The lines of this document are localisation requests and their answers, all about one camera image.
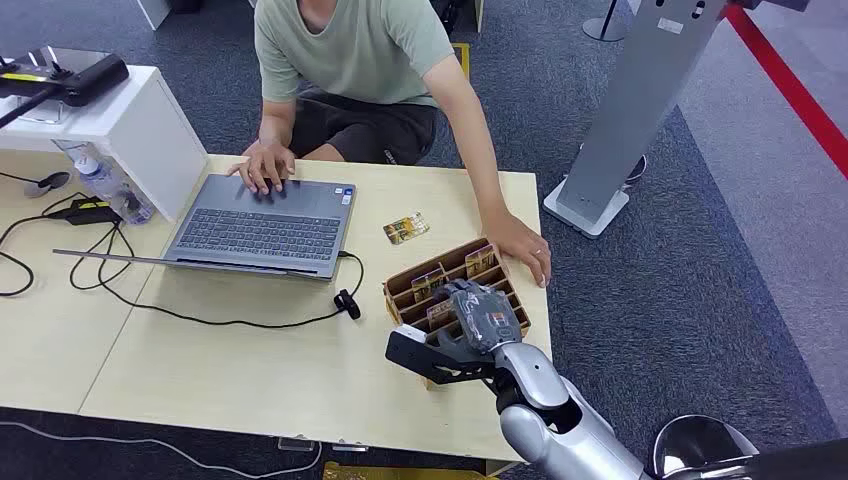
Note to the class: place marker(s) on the person's left hand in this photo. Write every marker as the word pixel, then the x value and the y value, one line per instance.
pixel 517 242

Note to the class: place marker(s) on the person's right hand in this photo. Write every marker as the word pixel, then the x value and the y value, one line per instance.
pixel 265 166

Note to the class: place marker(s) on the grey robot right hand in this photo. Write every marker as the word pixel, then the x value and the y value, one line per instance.
pixel 484 314

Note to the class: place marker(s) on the chrome robot shoulder dome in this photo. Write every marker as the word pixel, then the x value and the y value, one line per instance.
pixel 699 444

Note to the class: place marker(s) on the person's left forearm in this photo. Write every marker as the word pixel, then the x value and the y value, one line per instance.
pixel 480 152

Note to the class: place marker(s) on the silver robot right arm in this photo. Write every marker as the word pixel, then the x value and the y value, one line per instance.
pixel 563 424

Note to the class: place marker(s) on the person's right forearm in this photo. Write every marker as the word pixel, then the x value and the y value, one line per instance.
pixel 277 122

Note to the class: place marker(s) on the brown slotted card holder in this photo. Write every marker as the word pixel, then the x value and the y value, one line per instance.
pixel 404 295

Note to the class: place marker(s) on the person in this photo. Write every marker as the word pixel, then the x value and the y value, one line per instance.
pixel 358 53

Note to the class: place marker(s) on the grey open laptop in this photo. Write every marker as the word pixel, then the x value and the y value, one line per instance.
pixel 265 232

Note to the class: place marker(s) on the white cabinet box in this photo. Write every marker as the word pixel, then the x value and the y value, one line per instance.
pixel 146 132

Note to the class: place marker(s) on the clear plastic water bottle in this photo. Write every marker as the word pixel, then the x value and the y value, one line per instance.
pixel 109 189

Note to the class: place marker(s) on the yellow floor tape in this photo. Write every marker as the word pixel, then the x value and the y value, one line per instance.
pixel 397 473
pixel 462 60

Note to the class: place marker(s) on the black power adapter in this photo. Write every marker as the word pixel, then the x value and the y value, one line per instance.
pixel 89 213

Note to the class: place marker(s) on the grey kiosk stand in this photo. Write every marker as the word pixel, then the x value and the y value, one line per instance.
pixel 636 99

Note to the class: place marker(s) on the white furniture corner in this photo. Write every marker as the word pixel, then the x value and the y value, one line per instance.
pixel 154 12

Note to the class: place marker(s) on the black device with yellow label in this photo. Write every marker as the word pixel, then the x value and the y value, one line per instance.
pixel 93 78

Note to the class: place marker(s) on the small grey round device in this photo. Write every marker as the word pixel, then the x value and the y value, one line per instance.
pixel 48 184

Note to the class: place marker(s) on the round grey stanchion base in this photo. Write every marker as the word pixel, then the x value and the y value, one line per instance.
pixel 603 28

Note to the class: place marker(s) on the red barrier strip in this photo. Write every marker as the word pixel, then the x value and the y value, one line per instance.
pixel 788 83

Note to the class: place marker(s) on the black robot body panel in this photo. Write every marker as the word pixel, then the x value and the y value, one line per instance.
pixel 802 464

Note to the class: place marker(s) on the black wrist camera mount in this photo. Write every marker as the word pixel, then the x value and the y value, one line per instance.
pixel 417 354

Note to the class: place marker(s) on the clear table edge bracket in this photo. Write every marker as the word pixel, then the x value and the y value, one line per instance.
pixel 349 448
pixel 296 444

